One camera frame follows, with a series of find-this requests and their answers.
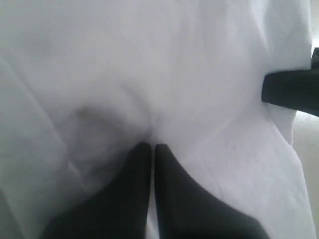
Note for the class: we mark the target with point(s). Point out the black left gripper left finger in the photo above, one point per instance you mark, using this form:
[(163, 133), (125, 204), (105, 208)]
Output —
[(119, 211)]

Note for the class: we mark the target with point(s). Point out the white t-shirt red logo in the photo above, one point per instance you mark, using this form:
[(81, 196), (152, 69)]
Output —
[(82, 81)]

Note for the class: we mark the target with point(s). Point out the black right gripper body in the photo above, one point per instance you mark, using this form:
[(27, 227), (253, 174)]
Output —
[(315, 59)]

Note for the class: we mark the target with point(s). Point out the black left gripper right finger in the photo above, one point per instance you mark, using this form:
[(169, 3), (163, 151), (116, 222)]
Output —
[(187, 211)]

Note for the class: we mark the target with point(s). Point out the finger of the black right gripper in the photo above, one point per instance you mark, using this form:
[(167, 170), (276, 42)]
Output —
[(297, 90)]

